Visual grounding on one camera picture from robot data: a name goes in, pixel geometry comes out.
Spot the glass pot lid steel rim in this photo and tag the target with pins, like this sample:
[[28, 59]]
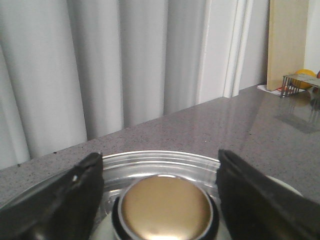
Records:
[[157, 195]]

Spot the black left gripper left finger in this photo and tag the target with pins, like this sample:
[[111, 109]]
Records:
[[62, 207]]

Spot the metal wire rack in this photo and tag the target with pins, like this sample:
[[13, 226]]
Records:
[[292, 84]]

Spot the white paper sheet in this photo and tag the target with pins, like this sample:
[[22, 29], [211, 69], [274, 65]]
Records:
[[276, 92]]

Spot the white pleated curtain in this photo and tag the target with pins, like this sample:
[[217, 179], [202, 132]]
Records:
[[75, 70]]

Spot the yellow round fruit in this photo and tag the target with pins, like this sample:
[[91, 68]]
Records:
[[304, 75]]

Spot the light wooden board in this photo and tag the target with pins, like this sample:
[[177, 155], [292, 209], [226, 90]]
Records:
[[288, 20]]

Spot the pale green electric pot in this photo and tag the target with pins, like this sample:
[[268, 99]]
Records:
[[285, 185]]

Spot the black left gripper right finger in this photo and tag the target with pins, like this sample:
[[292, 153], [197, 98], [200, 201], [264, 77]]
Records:
[[255, 207]]

